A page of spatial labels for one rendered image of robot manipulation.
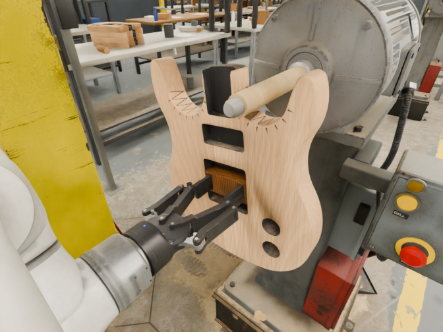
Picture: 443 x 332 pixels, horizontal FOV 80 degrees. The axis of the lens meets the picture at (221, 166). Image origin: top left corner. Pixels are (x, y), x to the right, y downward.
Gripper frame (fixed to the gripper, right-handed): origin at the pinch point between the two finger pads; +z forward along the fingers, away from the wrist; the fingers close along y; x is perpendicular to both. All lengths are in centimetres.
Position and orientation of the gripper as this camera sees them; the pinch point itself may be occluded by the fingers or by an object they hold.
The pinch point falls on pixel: (223, 187)
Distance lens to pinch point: 51.2
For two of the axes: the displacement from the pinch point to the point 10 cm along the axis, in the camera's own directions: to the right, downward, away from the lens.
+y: 7.7, 2.4, -5.9
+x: -1.0, -8.7, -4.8
